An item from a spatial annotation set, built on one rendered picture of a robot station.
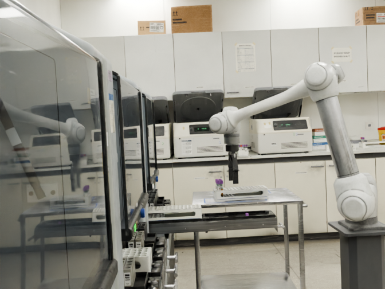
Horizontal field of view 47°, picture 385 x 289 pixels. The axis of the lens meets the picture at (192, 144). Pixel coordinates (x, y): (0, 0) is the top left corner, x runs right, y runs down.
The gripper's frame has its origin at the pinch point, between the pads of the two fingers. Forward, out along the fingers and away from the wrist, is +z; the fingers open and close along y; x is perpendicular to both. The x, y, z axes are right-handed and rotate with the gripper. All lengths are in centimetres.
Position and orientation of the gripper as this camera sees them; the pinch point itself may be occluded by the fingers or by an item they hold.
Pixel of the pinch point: (233, 180)
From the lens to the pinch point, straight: 250.7
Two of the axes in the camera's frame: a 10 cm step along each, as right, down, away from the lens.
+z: 0.5, 10.0, 0.5
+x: -10.0, 0.5, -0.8
